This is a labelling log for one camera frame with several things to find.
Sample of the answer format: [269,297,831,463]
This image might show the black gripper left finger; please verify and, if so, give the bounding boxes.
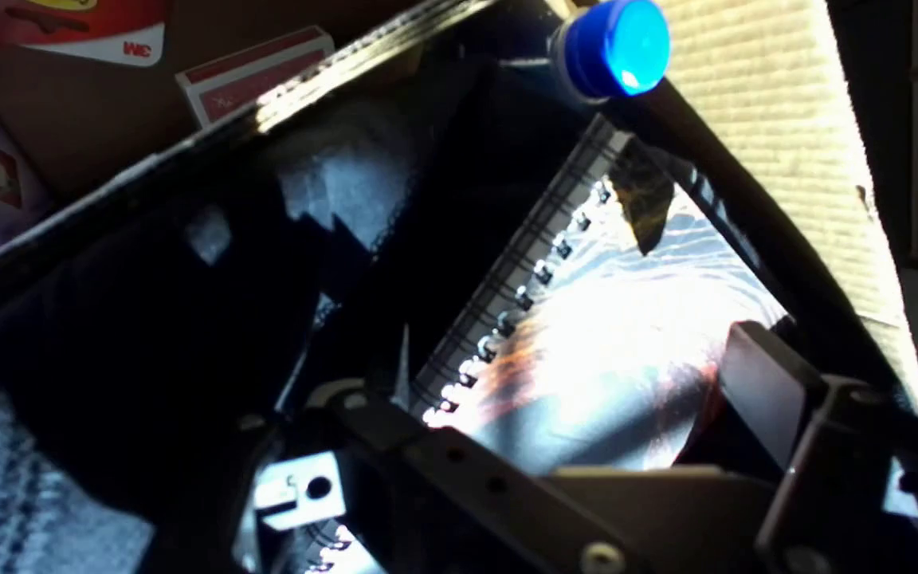
[253,376,657,574]

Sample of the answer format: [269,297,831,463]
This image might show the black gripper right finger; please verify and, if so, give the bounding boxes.
[711,316,918,574]

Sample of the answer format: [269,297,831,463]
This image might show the spiral bound notebook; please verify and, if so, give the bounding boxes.
[408,115,790,481]

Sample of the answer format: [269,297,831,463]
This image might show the red and white card box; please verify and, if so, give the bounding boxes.
[174,25,338,131]

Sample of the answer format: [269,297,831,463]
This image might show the dark blue-grey clothes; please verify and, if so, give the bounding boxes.
[0,59,611,574]

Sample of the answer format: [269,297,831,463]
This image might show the grey knitted cloth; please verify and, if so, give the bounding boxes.
[0,378,156,574]

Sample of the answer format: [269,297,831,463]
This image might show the blue bottle cap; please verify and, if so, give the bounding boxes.
[548,0,676,104]

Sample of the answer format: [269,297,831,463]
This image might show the red and white package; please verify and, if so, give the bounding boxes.
[0,0,171,71]

